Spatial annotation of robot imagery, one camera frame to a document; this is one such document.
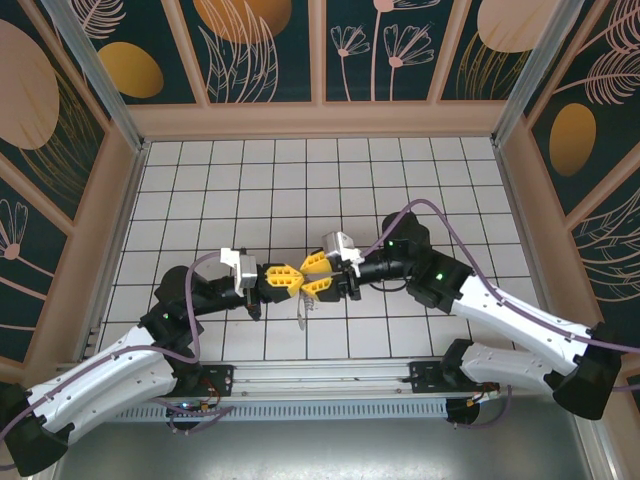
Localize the aluminium base beam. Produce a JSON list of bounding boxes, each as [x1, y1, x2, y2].
[[199, 360, 451, 402]]

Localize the small circuit board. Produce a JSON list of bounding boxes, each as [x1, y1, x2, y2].
[[171, 396, 222, 417]]

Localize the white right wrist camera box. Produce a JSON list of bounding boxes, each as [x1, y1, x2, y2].
[[320, 230, 365, 279]]

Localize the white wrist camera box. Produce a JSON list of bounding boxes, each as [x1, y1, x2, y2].
[[320, 230, 365, 279], [219, 245, 260, 297]]

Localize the thin black cable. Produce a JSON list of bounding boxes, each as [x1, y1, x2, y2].
[[370, 279, 409, 295]]

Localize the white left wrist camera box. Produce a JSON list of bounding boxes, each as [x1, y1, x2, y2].
[[219, 245, 260, 297]]

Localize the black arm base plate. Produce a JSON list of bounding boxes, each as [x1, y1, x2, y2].
[[198, 363, 237, 400], [408, 358, 449, 397]]

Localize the grey slotted cable duct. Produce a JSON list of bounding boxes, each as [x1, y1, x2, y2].
[[107, 398, 450, 422]]

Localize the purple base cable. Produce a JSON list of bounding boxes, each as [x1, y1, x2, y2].
[[166, 403, 237, 437], [448, 383, 515, 432]]

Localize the wall panel single pale flower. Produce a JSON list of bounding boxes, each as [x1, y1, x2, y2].
[[0, 164, 72, 362]]

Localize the wall panel pale flower outlines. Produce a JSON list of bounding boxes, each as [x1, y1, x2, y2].
[[324, 0, 435, 105]]

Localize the wall panel peach disc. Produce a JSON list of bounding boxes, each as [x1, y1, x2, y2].
[[438, 0, 535, 103]]

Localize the aluminium corner post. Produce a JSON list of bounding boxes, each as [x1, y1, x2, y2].
[[491, 0, 577, 147], [39, 0, 151, 154]]

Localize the wall panel feather orange oval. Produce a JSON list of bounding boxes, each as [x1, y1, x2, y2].
[[523, 0, 640, 217]]

